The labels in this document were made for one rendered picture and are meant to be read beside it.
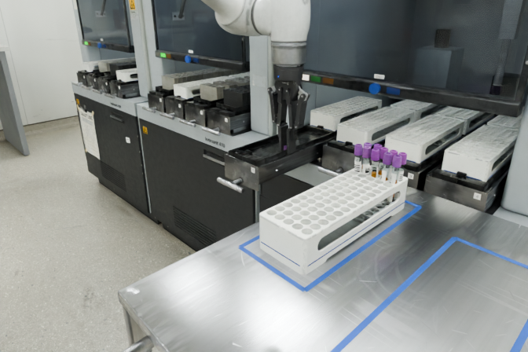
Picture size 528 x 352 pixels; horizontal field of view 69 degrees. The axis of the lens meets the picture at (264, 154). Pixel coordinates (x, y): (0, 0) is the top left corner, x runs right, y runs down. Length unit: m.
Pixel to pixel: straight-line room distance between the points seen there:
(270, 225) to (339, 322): 0.17
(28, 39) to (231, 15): 3.46
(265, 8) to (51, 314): 1.50
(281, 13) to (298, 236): 0.56
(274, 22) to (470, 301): 0.69
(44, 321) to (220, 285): 1.39
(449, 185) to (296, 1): 0.55
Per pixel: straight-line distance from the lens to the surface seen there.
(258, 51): 1.37
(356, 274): 0.60
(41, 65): 4.39
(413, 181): 1.01
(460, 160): 0.99
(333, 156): 1.12
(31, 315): 1.96
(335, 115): 1.21
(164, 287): 0.58
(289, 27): 0.95
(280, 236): 0.59
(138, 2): 2.02
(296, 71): 0.98
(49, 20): 4.40
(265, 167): 0.98
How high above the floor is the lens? 1.19
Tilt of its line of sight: 21 degrees down
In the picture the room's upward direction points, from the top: straight up
